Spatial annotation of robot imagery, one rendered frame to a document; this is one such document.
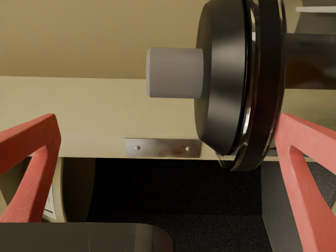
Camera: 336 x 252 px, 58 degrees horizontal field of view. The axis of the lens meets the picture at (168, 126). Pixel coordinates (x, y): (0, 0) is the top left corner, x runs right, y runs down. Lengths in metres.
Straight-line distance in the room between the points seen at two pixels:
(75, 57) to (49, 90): 0.38
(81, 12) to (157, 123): 0.45
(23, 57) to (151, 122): 0.53
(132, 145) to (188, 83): 0.14
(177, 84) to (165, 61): 0.01
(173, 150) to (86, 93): 0.12
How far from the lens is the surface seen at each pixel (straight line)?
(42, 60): 0.76
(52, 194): 0.39
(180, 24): 0.68
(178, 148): 0.28
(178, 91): 0.16
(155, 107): 0.32
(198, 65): 0.16
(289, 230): 0.49
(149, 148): 0.29
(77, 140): 0.29
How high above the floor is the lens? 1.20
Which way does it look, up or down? 1 degrees down
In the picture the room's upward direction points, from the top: 89 degrees counter-clockwise
